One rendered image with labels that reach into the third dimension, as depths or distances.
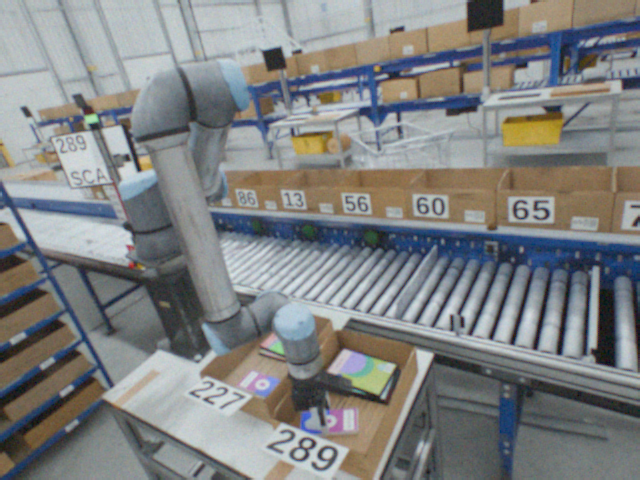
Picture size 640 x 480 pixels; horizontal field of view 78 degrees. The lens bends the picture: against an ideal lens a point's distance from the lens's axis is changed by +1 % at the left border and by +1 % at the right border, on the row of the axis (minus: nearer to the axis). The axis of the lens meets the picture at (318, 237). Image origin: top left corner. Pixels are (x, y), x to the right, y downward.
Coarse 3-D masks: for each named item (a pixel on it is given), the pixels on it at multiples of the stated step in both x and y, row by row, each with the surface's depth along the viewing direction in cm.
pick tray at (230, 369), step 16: (320, 320) 141; (320, 336) 132; (240, 352) 140; (256, 352) 143; (208, 368) 128; (224, 368) 135; (240, 368) 137; (256, 368) 135; (272, 368) 134; (288, 384) 119; (256, 400) 112; (272, 400) 113; (256, 416) 117
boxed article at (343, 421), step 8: (352, 408) 111; (304, 416) 112; (328, 416) 111; (336, 416) 110; (344, 416) 110; (352, 416) 109; (304, 424) 110; (328, 424) 108; (336, 424) 108; (344, 424) 107; (352, 424) 107; (312, 432) 107; (320, 432) 106; (328, 432) 106; (336, 432) 106; (344, 432) 105; (352, 432) 105
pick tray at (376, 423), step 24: (336, 336) 133; (360, 336) 128; (408, 360) 122; (408, 384) 113; (288, 408) 111; (312, 408) 116; (336, 408) 114; (360, 408) 112; (384, 408) 111; (360, 432) 105; (384, 432) 99; (360, 456) 91
